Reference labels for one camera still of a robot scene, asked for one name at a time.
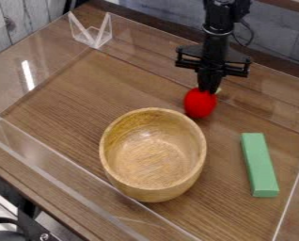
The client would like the wooden bowl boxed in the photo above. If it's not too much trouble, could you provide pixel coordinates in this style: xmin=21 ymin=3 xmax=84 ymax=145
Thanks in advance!
xmin=99 ymin=107 xmax=207 ymax=202

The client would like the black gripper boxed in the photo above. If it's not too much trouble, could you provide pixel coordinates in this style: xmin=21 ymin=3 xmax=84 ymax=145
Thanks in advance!
xmin=175 ymin=33 xmax=251 ymax=94

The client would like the black clamp mount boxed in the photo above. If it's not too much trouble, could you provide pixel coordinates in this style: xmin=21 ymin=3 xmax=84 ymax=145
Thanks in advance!
xmin=17 ymin=210 xmax=60 ymax=241

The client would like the red strawberry toy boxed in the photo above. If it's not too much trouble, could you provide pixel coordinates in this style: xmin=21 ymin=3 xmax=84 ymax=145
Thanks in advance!
xmin=183 ymin=88 xmax=218 ymax=119

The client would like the green rectangular block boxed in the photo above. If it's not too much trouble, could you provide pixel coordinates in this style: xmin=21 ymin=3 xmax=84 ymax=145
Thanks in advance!
xmin=242 ymin=133 xmax=280 ymax=198

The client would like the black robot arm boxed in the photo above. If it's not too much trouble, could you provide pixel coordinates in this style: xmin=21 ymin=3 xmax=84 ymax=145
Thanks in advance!
xmin=175 ymin=0 xmax=251 ymax=94

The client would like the clear acrylic tray enclosure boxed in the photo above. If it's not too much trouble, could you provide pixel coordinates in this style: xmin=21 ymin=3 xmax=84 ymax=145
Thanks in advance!
xmin=0 ymin=17 xmax=299 ymax=241

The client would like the black cable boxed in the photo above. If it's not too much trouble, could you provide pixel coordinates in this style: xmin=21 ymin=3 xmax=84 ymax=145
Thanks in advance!
xmin=0 ymin=216 xmax=20 ymax=233

